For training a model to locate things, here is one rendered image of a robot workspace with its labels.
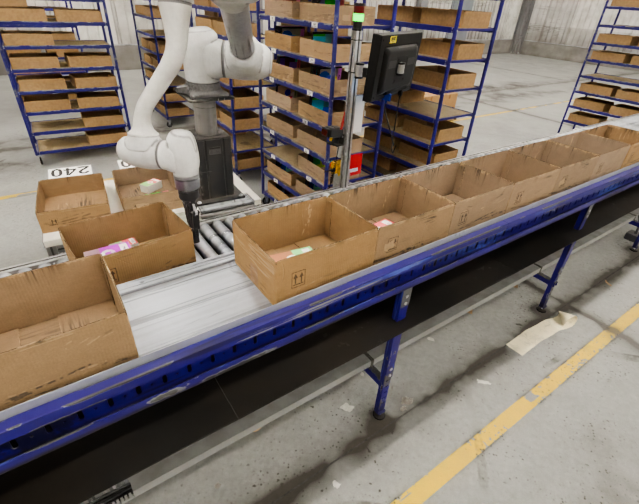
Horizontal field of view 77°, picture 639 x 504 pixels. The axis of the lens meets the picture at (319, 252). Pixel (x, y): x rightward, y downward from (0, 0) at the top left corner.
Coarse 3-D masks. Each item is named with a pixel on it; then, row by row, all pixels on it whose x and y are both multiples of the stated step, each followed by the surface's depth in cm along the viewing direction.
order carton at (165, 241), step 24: (120, 216) 160; (144, 216) 167; (168, 216) 167; (72, 240) 152; (96, 240) 158; (120, 240) 164; (144, 240) 171; (168, 240) 146; (192, 240) 153; (120, 264) 138; (144, 264) 144; (168, 264) 151
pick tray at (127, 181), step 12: (132, 168) 216; (144, 168) 219; (120, 180) 216; (132, 180) 219; (144, 180) 222; (168, 180) 227; (120, 192) 211; (132, 192) 211; (156, 192) 212; (168, 192) 194; (132, 204) 188; (144, 204) 191; (168, 204) 197; (180, 204) 200
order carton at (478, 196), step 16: (416, 176) 176; (432, 176) 183; (448, 176) 190; (464, 176) 190; (480, 176) 183; (496, 176) 177; (448, 192) 197; (464, 192) 193; (480, 192) 186; (496, 192) 165; (464, 208) 157; (480, 208) 164; (496, 208) 172; (464, 224) 163
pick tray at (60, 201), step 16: (80, 176) 204; (96, 176) 208; (48, 192) 201; (64, 192) 204; (80, 192) 208; (96, 192) 209; (48, 208) 192; (64, 208) 193; (80, 208) 176; (96, 208) 179; (48, 224) 173; (64, 224) 176
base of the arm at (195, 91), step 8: (176, 88) 183; (184, 88) 183; (192, 88) 182; (200, 88) 182; (208, 88) 183; (216, 88) 186; (192, 96) 180; (200, 96) 182; (208, 96) 184; (216, 96) 186
